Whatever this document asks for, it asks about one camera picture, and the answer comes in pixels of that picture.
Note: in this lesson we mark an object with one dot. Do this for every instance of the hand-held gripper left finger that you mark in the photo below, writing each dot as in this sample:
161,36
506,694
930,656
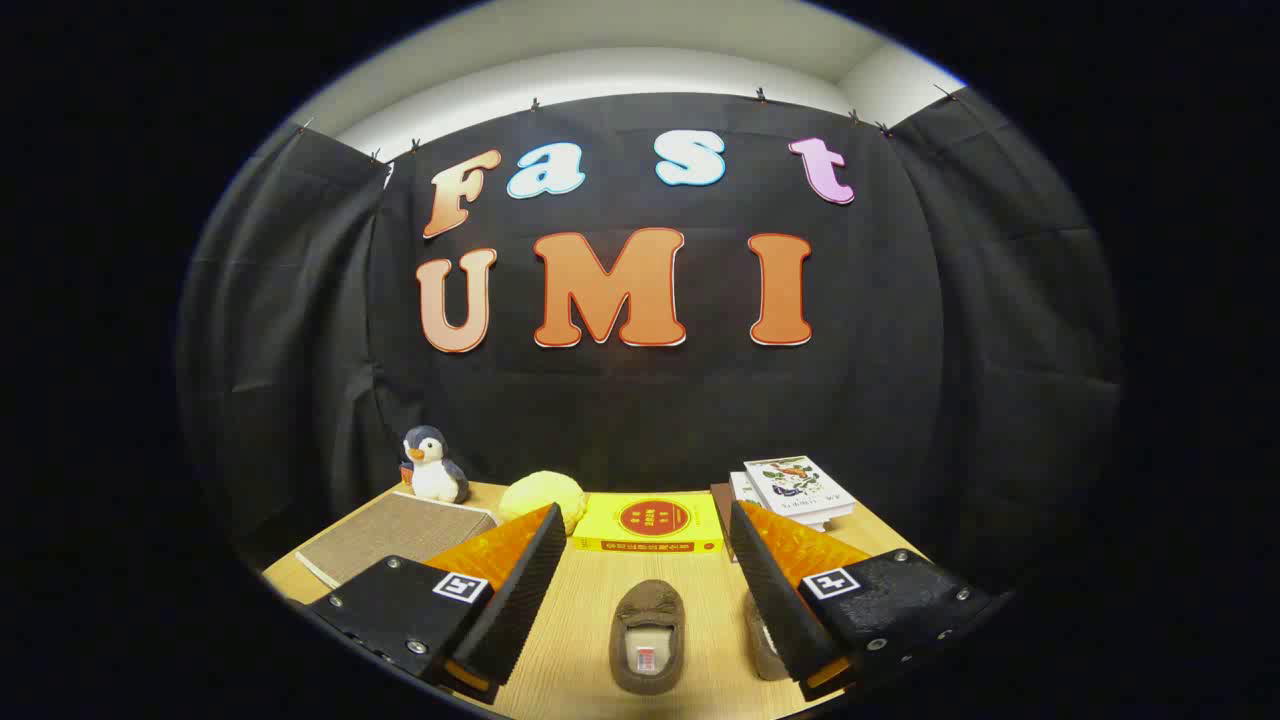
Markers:
520,600

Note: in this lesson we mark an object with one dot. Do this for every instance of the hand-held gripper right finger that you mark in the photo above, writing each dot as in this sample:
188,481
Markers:
775,600

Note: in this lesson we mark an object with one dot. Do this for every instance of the brown suede shoe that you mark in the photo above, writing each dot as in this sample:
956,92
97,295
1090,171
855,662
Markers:
765,650
645,605

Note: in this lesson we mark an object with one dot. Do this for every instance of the beige fabric storage box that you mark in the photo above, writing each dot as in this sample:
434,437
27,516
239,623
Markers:
390,535

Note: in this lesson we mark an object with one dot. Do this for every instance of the round yellow plush cushion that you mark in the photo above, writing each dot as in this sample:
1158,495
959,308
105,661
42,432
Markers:
545,493

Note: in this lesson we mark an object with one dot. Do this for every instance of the white floral cover book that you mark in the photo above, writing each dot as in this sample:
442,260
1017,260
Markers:
800,490

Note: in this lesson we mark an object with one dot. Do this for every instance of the yellow book with red circle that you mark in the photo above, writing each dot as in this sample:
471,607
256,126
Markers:
610,520

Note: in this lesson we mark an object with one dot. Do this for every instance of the penguin plush toy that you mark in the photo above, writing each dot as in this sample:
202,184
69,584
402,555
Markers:
435,480

